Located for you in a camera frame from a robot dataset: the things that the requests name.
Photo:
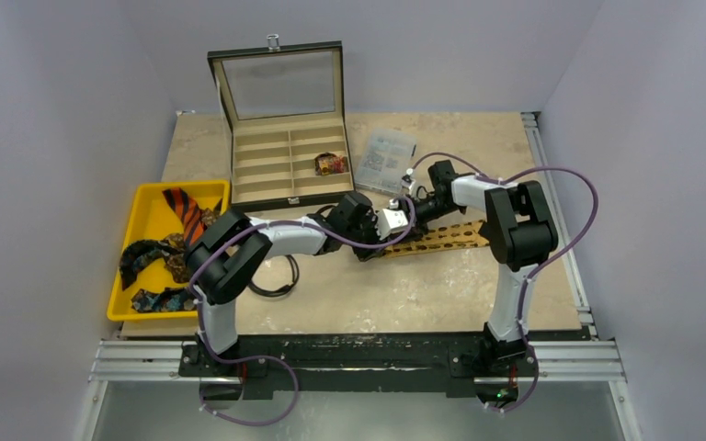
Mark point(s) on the dark patterned tie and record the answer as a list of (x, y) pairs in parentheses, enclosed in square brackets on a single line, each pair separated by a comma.
[(141, 254)]

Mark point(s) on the orange navy striped tie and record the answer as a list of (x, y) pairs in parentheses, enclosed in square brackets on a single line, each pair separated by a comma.
[(190, 214)]

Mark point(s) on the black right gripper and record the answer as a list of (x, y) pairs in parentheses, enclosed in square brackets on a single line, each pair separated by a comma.
[(410, 207)]

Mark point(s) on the grey floral tie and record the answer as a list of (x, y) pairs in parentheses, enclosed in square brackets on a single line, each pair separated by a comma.
[(207, 216)]

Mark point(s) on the clear plastic organiser box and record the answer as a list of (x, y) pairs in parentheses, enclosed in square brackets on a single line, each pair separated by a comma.
[(387, 156)]

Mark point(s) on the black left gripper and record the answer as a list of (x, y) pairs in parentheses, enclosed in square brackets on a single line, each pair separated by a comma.
[(370, 220)]

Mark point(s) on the cream insect print tie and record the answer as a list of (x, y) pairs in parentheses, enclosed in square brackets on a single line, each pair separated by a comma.
[(446, 238)]

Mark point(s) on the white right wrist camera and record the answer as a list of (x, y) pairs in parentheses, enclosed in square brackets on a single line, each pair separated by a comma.
[(410, 187)]

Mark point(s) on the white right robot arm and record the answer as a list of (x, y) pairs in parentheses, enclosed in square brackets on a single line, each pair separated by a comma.
[(521, 235)]

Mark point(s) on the black compartment tie box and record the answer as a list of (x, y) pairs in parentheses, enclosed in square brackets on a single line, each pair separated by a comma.
[(283, 105)]

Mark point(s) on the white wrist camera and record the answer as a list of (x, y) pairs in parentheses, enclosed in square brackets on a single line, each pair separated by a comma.
[(410, 187), (392, 219)]

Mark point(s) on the yellow plastic bin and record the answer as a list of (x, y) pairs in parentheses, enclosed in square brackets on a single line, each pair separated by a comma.
[(151, 218)]

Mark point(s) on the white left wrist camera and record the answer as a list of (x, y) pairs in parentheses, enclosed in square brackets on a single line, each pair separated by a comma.
[(392, 219)]

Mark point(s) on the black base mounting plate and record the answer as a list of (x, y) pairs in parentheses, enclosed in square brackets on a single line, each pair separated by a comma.
[(456, 364)]

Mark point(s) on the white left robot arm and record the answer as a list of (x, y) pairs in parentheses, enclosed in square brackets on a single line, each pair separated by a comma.
[(225, 258)]

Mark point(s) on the aluminium frame rail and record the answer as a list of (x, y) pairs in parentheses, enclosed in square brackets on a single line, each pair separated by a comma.
[(561, 356)]

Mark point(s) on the rolled colourful tie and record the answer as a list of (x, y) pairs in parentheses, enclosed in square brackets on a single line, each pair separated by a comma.
[(330, 164)]

